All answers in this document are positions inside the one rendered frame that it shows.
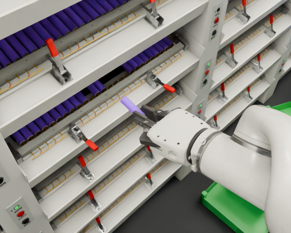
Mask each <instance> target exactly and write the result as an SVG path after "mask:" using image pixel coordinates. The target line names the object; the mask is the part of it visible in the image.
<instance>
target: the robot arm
mask: <svg viewBox="0 0 291 233"><path fill-rule="evenodd" d="M141 108H142V112H144V113H145V115H143V114H141V113H139V112H138V111H134V112H133V116H134V122H135V123H136V124H138V125H139V126H141V127H143V133H142V134H141V136H140V137H139V141H140V144H143V145H148V146H149V147H150V149H151V150H152V151H154V152H155V153H157V154H159V155H161V156H163V157H165V158H167V159H169V160H171V161H173V162H176V163H178V164H181V165H185V166H188V165H190V164H192V166H191V169H192V170H193V171H194V172H197V171H199V172H200V173H202V174H204V175H205V176H207V177H208V178H210V179H212V180H213V181H215V182H216V183H218V184H220V185H221V186H223V187H225V188H226V189H228V190H230V191H231V192H233V193H235V194H236V195H238V196H240V197H241V198H243V199H244V200H246V201H248V202H249V203H251V204H253V205H255V206H256V207H258V208H259V209H261V210H263V211H264V217H265V223H266V227H267V229H268V231H269V233H291V116H289V115H287V114H285V113H283V112H280V111H279V110H275V109H273V108H270V107H267V106H263V105H252V106H250V107H248V108H247V109H246V110H245V111H244V113H243V114H242V116H241V118H240V120H239V122H238V124H237V126H236V129H235V131H234V133H233V135H232V137H231V136H229V135H226V134H225V133H222V132H220V131H218V130H216V129H214V128H211V127H210V126H209V125H208V124H207V123H205V122H204V121H202V120H201V119H199V118H198V117H196V116H195V115H193V114H191V113H189V112H187V111H185V110H182V109H181V108H180V107H178V108H175V109H173V110H165V111H163V110H160V109H159V110H155V109H153V108H151V107H149V106H147V105H145V104H143V105H142V106H141ZM148 119H150V120H152V121H153V122H156V123H157V122H158V123H157V124H155V123H153V122H151V121H149V120H148Z"/></svg>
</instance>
